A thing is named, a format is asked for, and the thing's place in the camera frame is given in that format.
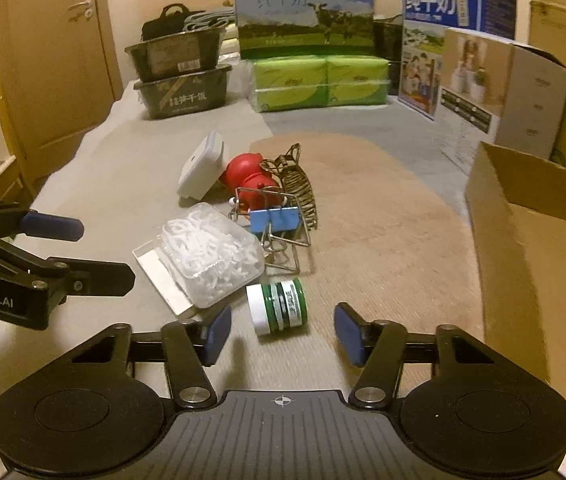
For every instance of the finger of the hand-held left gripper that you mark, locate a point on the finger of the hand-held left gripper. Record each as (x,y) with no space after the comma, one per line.
(108,272)
(55,226)

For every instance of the grey folded cloth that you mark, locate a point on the grey folded cloth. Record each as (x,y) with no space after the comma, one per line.
(210,19)

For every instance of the green and white jar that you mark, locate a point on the green and white jar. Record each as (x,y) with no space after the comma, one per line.
(277,307)

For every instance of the white square case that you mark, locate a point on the white square case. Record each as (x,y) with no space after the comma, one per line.
(202,165)

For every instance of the red toy figure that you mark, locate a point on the red toy figure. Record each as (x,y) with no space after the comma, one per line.
(245,180)

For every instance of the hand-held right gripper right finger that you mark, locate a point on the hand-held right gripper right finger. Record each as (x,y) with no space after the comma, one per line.
(349,335)

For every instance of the wooden door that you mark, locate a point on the wooden door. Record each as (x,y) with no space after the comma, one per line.
(48,60)

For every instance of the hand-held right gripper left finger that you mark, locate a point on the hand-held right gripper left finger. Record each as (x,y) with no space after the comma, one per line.
(217,336)

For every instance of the beige oval mat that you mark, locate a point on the beige oval mat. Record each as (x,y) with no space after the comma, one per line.
(388,235)

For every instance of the black box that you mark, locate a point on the black box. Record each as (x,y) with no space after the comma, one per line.
(388,40)

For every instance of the blue milk carton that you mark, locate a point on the blue milk carton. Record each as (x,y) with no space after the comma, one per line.
(438,25)

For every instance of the blue binder clip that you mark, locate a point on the blue binder clip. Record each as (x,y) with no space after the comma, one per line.
(275,220)

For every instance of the black handbag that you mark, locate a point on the black handbag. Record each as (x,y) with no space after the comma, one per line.
(165,20)

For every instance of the green tissue pack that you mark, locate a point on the green tissue pack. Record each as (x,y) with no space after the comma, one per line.
(288,82)
(358,79)

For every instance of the green cow print milk carton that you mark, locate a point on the green cow print milk carton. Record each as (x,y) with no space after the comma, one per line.
(305,10)

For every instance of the white humidifier box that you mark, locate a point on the white humidifier box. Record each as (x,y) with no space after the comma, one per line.
(503,90)

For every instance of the leopard print hair claw clip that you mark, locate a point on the leopard print hair claw clip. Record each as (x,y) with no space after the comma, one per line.
(295,185)

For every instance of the cream folded towel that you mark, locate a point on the cream folded towel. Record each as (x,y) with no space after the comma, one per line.
(230,40)

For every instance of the clear plastic box white pieces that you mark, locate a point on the clear plastic box white pieces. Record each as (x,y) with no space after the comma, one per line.
(208,255)

